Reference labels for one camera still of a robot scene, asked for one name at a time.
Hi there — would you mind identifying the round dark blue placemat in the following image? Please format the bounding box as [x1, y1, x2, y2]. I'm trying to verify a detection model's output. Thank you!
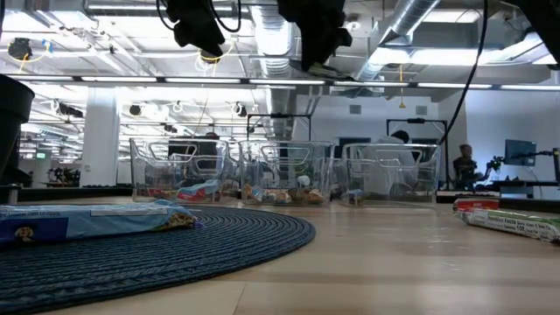
[0, 205, 317, 315]

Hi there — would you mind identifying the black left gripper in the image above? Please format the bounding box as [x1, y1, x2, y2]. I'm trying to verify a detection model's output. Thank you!
[165, 0, 227, 56]

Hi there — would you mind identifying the background computer monitor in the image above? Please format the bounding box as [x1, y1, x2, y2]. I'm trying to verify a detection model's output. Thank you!
[503, 138, 538, 167]

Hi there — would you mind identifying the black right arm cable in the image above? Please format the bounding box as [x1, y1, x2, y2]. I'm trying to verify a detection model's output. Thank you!
[437, 0, 490, 148]

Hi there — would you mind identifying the person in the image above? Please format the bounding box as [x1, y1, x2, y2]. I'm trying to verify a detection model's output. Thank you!
[376, 129, 422, 193]
[168, 130, 220, 187]
[452, 143, 486, 192]

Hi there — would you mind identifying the black background stand frame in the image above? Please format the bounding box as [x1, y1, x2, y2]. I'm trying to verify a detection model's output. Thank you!
[386, 117, 450, 185]

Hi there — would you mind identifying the silver ventilation duct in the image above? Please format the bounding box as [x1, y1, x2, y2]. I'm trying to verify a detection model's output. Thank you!
[358, 0, 441, 82]
[251, 0, 298, 141]

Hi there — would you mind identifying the black ceiling fixture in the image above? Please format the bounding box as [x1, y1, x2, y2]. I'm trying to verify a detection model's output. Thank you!
[7, 37, 34, 61]

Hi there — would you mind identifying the white-backed granola bar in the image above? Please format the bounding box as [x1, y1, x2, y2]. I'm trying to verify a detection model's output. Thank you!
[453, 208, 560, 244]

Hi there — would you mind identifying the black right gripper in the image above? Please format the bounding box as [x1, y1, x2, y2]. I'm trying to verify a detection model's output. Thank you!
[277, 0, 354, 71]

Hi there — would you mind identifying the clear plastic bin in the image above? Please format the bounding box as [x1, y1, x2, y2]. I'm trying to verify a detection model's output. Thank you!
[340, 143, 442, 207]
[129, 137, 241, 205]
[238, 139, 336, 207]

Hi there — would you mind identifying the white room pillar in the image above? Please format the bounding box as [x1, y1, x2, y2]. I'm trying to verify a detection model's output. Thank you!
[80, 87, 120, 188]

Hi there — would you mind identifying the yellow hanging pendant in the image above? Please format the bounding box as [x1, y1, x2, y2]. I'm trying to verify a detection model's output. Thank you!
[396, 65, 407, 109]

